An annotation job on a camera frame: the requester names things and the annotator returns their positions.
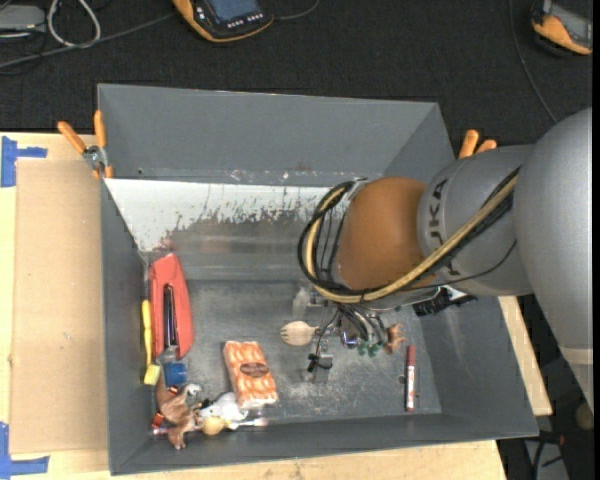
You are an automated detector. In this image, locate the white toy animal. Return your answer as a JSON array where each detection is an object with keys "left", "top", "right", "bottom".
[{"left": 198, "top": 391, "right": 249, "bottom": 432}]

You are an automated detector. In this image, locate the red stapler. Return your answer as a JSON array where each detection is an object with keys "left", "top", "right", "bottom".
[{"left": 147, "top": 252, "right": 196, "bottom": 362}]

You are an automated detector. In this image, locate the small brown toy animal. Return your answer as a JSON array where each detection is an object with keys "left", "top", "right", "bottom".
[{"left": 383, "top": 322, "right": 407, "bottom": 355}]

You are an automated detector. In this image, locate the brown cardboard board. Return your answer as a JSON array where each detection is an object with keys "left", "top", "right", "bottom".
[{"left": 8, "top": 159, "right": 110, "bottom": 456}]

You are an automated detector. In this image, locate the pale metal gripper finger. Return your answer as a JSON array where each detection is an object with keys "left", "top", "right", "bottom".
[
  {"left": 293, "top": 287, "right": 326, "bottom": 320},
  {"left": 307, "top": 350, "right": 334, "bottom": 385}
]

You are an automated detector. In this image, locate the brown toy horse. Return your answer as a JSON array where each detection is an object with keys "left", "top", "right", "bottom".
[{"left": 154, "top": 382, "right": 204, "bottom": 452}]

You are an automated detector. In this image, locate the black cylinder on white bracket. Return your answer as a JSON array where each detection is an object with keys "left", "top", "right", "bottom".
[{"left": 411, "top": 285, "right": 477, "bottom": 318}]

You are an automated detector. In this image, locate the orange patterned packet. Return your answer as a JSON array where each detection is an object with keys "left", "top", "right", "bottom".
[{"left": 221, "top": 339, "right": 280, "bottom": 410}]

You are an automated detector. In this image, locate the blue cup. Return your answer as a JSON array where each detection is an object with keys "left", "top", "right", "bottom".
[{"left": 162, "top": 361, "right": 189, "bottom": 389}]

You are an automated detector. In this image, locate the yellow long-handled brush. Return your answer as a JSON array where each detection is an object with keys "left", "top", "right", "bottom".
[{"left": 140, "top": 298, "right": 163, "bottom": 387}]

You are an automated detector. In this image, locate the grey metal bin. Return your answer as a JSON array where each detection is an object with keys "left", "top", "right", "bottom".
[{"left": 96, "top": 82, "right": 541, "bottom": 477}]

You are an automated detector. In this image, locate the red-brown marker pen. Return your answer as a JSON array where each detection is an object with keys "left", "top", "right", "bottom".
[{"left": 403, "top": 344, "right": 418, "bottom": 413}]

